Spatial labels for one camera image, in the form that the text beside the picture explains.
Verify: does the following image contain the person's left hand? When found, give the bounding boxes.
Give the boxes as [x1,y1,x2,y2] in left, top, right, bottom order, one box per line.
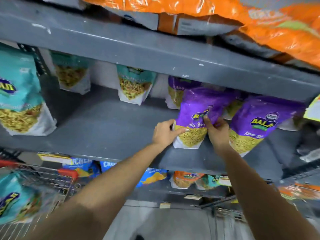
[152,119,187,147]

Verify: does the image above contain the grey metal shelf rack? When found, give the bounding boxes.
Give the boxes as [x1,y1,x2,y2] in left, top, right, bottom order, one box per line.
[0,0,320,224]

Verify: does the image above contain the yellow shelf label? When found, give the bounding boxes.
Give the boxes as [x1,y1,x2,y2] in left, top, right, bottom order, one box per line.
[303,95,320,122]
[37,152,72,163]

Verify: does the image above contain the orange snack pouch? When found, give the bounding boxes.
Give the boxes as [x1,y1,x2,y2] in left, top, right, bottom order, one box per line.
[170,171,205,189]

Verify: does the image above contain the teal snack pouch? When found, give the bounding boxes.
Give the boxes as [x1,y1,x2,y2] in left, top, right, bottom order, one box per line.
[0,47,57,136]
[0,171,48,225]
[51,52,92,95]
[116,64,157,106]

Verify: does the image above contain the orange snack bag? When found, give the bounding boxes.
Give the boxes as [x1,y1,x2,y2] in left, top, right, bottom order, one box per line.
[278,183,320,201]
[81,0,320,69]

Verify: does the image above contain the green snack pouch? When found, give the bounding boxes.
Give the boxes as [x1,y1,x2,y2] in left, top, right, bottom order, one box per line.
[195,175,222,190]

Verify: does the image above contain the person's left forearm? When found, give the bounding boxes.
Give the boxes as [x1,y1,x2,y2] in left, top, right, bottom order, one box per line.
[22,143,167,240]

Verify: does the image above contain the person's right forearm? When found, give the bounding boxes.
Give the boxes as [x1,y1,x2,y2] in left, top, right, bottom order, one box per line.
[217,144,320,240]

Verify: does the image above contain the shopping cart with red handle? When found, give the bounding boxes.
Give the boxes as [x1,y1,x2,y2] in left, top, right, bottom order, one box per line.
[0,159,82,240]

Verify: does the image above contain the blue chips bag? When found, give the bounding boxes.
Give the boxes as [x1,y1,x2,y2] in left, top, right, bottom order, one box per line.
[136,168,168,188]
[100,161,118,173]
[62,158,100,178]

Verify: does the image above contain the person's right hand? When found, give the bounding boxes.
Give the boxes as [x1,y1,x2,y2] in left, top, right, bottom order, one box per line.
[203,115,230,152]

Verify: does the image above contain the purple snack pouch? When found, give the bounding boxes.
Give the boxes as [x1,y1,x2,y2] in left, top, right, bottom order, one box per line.
[229,95,307,157]
[165,75,202,110]
[172,87,237,149]

